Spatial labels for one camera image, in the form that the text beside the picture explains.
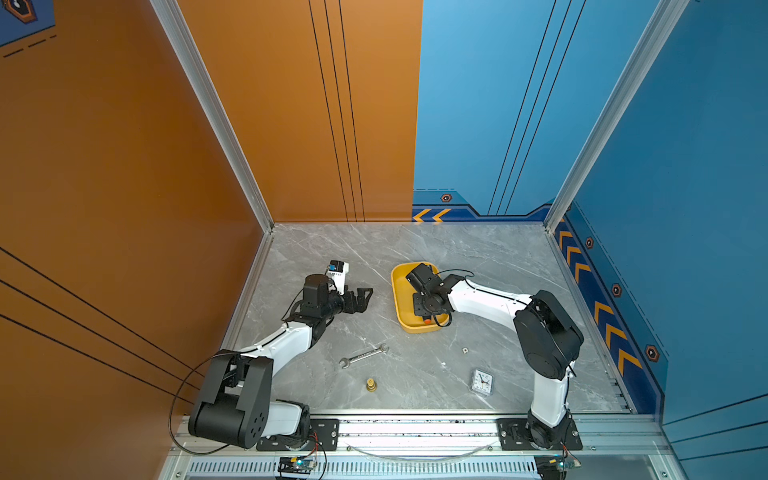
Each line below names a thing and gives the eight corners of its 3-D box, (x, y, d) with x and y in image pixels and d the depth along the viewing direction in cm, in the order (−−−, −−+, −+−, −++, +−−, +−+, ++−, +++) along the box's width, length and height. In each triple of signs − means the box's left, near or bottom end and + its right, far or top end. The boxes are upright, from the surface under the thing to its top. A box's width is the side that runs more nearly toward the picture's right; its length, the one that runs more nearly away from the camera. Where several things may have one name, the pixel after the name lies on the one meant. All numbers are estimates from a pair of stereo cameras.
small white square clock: (470, 389, 82) (472, 387, 80) (473, 371, 85) (475, 368, 83) (490, 395, 81) (492, 393, 79) (491, 377, 84) (494, 374, 82)
